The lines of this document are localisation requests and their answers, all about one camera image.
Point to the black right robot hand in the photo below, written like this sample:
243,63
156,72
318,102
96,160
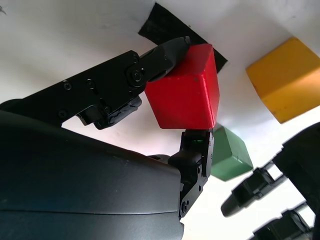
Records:
75,187

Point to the black tape strip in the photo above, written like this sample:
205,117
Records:
162,22

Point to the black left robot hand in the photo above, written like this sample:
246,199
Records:
305,165

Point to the red cube block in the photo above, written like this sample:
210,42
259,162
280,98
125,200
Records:
182,97

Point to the yellow cube block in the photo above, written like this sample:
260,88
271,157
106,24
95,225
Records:
287,77

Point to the green cube block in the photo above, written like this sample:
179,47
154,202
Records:
230,157

